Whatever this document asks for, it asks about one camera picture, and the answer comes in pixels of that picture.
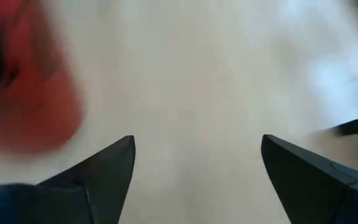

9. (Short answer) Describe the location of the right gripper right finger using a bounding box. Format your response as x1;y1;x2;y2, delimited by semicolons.
261;134;358;224

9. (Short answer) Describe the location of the red beverage can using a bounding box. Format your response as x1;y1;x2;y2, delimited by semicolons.
0;0;84;156

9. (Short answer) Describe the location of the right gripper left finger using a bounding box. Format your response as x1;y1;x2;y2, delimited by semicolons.
0;135;136;224

